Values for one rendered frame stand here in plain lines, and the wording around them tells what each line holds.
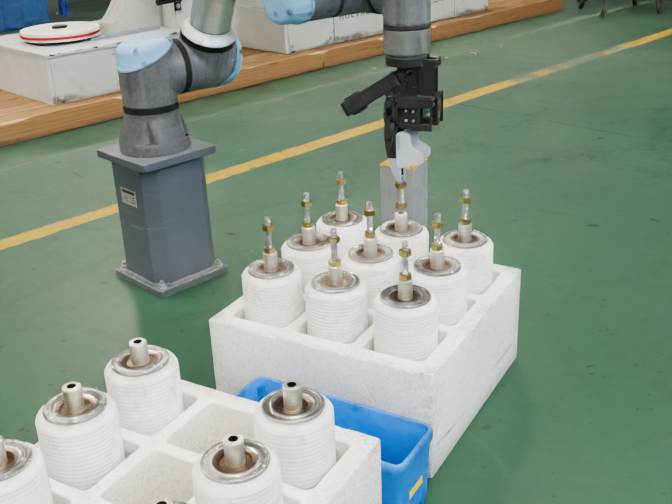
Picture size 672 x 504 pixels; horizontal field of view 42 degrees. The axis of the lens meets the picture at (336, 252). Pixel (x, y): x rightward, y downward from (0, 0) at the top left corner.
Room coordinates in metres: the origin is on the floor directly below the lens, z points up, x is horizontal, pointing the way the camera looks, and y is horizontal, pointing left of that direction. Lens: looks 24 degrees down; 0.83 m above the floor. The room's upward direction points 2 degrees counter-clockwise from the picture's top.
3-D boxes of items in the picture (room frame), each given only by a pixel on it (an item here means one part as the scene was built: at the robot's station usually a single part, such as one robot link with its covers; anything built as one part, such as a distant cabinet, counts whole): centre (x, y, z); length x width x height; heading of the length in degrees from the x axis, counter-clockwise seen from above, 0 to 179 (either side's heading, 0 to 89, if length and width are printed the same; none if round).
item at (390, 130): (1.39, -0.10, 0.43); 0.05 x 0.02 x 0.09; 157
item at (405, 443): (1.03, 0.03, 0.06); 0.30 x 0.11 x 0.12; 59
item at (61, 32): (3.46, 1.03, 0.29); 0.30 x 0.30 x 0.06
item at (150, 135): (1.81, 0.38, 0.35); 0.15 x 0.15 x 0.10
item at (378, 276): (1.30, -0.06, 0.16); 0.10 x 0.10 x 0.18
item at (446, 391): (1.30, -0.06, 0.09); 0.39 x 0.39 x 0.18; 60
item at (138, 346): (0.99, 0.26, 0.26); 0.02 x 0.02 x 0.03
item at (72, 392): (0.89, 0.32, 0.26); 0.02 x 0.02 x 0.03
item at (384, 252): (1.30, -0.06, 0.25); 0.08 x 0.08 x 0.01
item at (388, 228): (1.41, -0.12, 0.25); 0.08 x 0.08 x 0.01
